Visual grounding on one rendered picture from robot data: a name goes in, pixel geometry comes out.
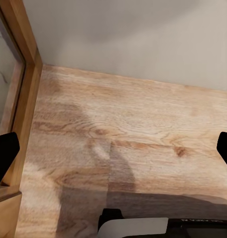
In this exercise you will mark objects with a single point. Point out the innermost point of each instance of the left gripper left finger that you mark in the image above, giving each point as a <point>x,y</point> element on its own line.
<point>9,148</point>

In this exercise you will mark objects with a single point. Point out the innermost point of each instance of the door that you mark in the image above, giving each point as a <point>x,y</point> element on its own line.
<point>20,72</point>

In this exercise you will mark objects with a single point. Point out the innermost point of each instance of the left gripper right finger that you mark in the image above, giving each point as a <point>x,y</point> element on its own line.
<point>222,145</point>

